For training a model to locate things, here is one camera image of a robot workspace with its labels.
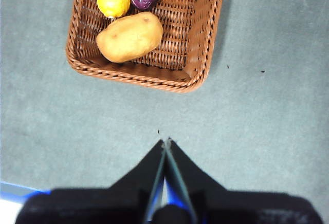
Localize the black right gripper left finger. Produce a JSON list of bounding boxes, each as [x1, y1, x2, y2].
[[15, 139, 165, 224]]

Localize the blue table edge strip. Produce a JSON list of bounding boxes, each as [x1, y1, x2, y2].
[[0, 181, 52, 204]]

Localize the brown wicker basket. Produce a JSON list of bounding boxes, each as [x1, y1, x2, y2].
[[65, 0, 227, 94]]

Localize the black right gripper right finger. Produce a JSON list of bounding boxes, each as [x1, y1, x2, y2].
[[166, 139, 324, 224]]

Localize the brown potato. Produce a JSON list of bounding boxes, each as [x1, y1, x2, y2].
[[96, 12, 164, 63]]

